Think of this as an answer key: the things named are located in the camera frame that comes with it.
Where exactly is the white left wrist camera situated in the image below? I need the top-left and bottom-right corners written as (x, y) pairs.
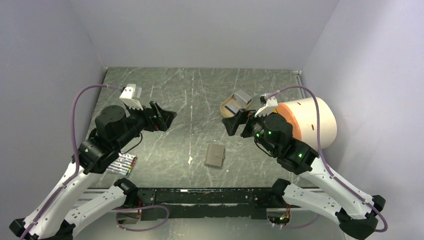
top-left (119, 83), bottom-right (144, 110)

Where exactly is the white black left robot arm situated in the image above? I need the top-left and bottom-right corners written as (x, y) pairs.
top-left (9, 101), bottom-right (177, 240)

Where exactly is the loose card in tray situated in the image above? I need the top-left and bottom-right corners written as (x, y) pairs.
top-left (224, 102), bottom-right (239, 115)

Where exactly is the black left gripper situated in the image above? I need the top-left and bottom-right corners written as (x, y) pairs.
top-left (114, 99), bottom-right (177, 150)

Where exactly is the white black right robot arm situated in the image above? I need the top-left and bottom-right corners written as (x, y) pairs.
top-left (221, 109), bottom-right (386, 240)

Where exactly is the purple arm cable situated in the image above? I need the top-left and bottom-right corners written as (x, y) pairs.
top-left (19, 84), bottom-right (170, 240)
top-left (264, 85), bottom-right (389, 233)

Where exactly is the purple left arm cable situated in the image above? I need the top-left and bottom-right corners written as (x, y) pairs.
top-left (19, 84), bottom-right (170, 240)

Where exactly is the pack of coloured markers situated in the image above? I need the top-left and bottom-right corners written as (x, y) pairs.
top-left (106, 153), bottom-right (137, 177)

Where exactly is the stack of credit cards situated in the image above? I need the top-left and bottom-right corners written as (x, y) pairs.
top-left (232, 89), bottom-right (253, 108)

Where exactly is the grey card holder wallet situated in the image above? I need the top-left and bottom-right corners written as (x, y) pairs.
top-left (204, 143), bottom-right (225, 167)

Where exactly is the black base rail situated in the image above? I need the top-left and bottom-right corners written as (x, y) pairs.
top-left (121, 187), bottom-right (287, 221)

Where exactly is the cream cylinder orange lid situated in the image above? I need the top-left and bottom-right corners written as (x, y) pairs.
top-left (274, 97), bottom-right (338, 151)

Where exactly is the beige oval tray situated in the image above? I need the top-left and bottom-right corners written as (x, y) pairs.
top-left (219, 89), bottom-right (253, 118)

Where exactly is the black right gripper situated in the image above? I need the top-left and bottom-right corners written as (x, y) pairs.
top-left (222, 106), bottom-right (278, 156)

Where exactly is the aluminium frame rail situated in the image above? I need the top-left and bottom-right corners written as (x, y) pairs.
top-left (46, 188), bottom-right (347, 240)

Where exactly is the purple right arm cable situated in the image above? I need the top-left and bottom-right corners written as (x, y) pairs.
top-left (264, 85), bottom-right (389, 233)

